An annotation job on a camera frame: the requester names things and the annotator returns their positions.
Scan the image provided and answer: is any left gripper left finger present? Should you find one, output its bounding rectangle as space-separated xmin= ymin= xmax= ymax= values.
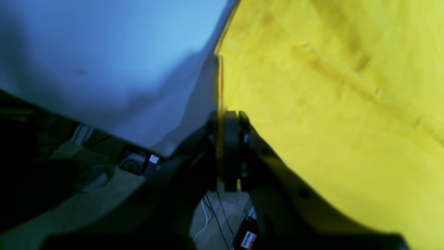
xmin=42 ymin=112 xmax=217 ymax=250

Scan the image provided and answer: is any yellow T-shirt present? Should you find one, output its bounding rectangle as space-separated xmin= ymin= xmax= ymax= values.
xmin=215 ymin=0 xmax=444 ymax=250

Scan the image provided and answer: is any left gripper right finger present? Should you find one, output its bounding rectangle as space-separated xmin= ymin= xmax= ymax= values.
xmin=238 ymin=111 xmax=409 ymax=250

